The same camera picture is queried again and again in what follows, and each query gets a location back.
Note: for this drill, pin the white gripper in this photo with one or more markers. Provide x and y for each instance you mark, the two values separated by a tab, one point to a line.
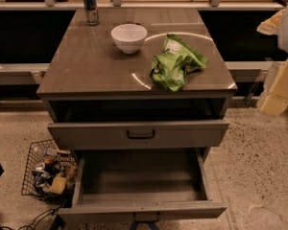
275	97

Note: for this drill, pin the green jalapeno chip bag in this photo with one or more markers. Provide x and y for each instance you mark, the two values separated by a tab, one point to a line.
178	59

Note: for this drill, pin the upper grey drawer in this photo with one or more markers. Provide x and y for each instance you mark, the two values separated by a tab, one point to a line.
139	135

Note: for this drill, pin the grey drawer cabinet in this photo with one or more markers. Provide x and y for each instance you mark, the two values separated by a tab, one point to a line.
90	80

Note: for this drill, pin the open lower grey drawer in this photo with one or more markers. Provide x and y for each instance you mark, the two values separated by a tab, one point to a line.
141	185

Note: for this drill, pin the white ceramic bowl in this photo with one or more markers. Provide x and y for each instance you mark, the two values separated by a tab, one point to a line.
129	37

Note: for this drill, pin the blue energy drink can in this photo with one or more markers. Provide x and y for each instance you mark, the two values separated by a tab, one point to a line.
91	12

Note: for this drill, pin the yellow packet in basket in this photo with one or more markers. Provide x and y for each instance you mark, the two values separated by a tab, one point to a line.
58	185

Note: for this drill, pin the metal rail bracket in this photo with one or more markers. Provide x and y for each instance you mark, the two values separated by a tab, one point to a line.
250	93

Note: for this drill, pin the black wire basket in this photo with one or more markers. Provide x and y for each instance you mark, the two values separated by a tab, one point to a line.
45	161

